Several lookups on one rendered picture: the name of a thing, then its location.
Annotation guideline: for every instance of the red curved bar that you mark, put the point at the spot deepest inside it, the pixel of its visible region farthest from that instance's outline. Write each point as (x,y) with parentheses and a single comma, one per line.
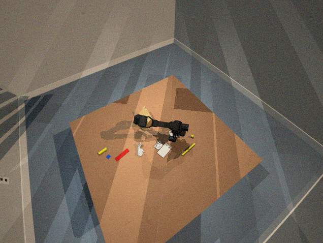
(122,154)

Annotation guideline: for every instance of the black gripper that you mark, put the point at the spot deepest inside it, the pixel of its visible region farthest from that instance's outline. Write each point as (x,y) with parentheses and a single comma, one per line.
(173,138)

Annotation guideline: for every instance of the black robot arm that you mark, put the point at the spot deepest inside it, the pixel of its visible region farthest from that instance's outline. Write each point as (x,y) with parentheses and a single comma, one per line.
(176,125)

